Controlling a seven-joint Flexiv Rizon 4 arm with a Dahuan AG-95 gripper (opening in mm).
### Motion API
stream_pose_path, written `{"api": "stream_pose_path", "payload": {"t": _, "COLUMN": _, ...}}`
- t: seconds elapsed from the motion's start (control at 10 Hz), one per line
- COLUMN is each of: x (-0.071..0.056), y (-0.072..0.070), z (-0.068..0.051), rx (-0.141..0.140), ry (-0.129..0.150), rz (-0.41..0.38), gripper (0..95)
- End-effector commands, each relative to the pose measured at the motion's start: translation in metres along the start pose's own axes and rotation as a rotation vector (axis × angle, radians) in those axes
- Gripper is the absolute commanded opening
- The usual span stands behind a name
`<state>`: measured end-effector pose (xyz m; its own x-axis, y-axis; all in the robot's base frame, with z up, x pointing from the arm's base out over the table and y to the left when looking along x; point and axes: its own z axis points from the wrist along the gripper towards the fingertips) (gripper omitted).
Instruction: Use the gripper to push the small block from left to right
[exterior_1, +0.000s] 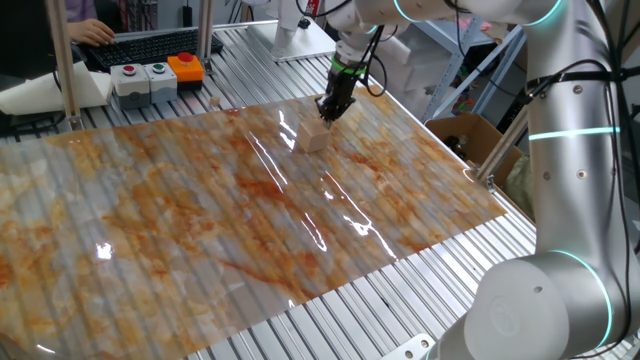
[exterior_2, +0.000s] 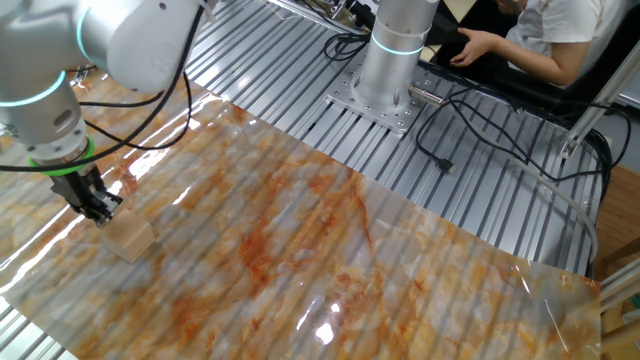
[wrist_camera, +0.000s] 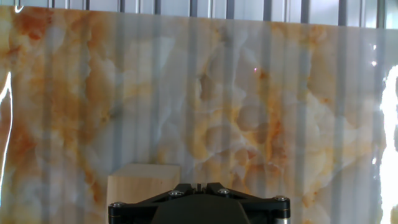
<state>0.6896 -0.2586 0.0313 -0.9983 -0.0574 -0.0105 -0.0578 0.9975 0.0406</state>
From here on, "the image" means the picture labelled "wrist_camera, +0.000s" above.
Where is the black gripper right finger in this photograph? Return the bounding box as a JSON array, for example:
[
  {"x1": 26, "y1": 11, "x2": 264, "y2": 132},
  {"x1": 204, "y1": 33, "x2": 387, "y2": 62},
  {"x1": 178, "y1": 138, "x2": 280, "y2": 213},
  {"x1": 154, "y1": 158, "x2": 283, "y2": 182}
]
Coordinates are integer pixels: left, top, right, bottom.
[{"x1": 198, "y1": 182, "x2": 292, "y2": 224}]

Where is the light wooden block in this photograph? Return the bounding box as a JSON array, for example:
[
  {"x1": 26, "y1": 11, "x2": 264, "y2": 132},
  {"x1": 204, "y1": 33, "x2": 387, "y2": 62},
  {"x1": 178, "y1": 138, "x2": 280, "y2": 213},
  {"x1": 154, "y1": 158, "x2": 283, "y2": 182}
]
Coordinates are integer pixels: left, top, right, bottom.
[{"x1": 107, "y1": 164, "x2": 182, "y2": 207}]

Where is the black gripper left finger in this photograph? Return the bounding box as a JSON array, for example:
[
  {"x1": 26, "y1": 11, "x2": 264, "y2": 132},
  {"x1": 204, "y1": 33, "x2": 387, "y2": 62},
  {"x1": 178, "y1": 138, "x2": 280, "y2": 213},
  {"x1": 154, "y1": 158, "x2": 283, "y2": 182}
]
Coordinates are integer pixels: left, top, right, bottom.
[{"x1": 108, "y1": 182, "x2": 200, "y2": 224}]

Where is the orange marble pattern mat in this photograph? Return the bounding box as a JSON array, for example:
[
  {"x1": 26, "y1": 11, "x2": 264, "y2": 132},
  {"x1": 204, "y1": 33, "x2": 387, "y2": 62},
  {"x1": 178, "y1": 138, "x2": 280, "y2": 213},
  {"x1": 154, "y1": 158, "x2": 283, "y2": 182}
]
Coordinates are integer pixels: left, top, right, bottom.
[{"x1": 0, "y1": 5, "x2": 398, "y2": 224}]

